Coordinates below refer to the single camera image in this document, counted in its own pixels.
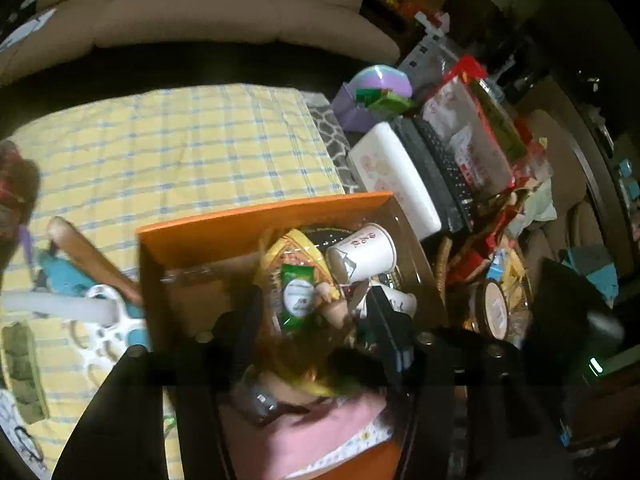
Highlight yellow checked tablecloth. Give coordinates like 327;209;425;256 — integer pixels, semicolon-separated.
0;82;351;480

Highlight beige armchair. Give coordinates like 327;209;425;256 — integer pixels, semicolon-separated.
515;75;616;301

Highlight white paper sheet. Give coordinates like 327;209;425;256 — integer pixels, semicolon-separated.
0;7;58;51

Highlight olive green packet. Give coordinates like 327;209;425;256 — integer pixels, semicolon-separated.
0;322;51;426

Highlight white plastic ring toy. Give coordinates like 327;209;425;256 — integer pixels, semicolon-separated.
70;284;151;391

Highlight white brush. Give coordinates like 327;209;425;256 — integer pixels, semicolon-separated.
0;290;116;326

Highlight purple lidded container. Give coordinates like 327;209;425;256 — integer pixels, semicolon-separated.
332;65;416;131

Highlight pile of snack wrappers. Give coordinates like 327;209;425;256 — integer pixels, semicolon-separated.
445;180;556;311

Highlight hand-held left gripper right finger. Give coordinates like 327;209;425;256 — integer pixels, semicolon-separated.
366;291;571;480

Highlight small grey device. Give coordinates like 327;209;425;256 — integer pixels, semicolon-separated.
235;367;281;426

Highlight green wrapped sweets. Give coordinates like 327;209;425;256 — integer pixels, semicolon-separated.
355;87;416;116

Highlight teal cloth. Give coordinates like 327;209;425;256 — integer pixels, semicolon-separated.
560;242;621;306

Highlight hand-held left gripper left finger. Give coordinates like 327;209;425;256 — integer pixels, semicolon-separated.
52;284;264;480

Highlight orange cardboard box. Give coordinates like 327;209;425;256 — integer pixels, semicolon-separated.
136;191;451;480

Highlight pink pouch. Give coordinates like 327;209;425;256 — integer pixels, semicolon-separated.
217;390;396;480

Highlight white rectangular box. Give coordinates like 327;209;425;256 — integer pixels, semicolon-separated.
347;121;443;241

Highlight red print paper cup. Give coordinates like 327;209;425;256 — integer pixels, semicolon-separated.
326;222;398;283

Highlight green snack packet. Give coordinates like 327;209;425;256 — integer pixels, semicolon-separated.
277;262;318;333

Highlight yellow snack bag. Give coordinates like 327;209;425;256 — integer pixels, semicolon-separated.
252;227;333;336

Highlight brown sofa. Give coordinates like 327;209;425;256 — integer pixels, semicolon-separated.
0;0;401;86

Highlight wooden shoehorn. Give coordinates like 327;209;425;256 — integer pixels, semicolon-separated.
47;216;143;306

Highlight plaid stuffed toy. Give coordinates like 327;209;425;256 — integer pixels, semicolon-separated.
0;140;41;241

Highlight clear red snack bag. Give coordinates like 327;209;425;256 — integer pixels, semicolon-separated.
420;55;516;196

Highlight teal tube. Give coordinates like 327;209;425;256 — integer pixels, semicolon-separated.
35;247;151;356

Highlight black keyboard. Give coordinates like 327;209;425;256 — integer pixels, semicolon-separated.
392;116;476;233

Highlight green flat box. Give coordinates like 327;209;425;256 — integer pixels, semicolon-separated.
470;77;531;161

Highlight wicker basket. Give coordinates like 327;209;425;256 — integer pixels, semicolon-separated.
435;235;456;306

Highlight round tin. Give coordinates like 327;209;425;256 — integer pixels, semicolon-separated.
470;280;511;341

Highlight black script paper cup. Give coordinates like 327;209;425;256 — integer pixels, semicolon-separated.
357;282;418;321

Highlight small tan figurine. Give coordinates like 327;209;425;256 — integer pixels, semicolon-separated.
314;282;361;328

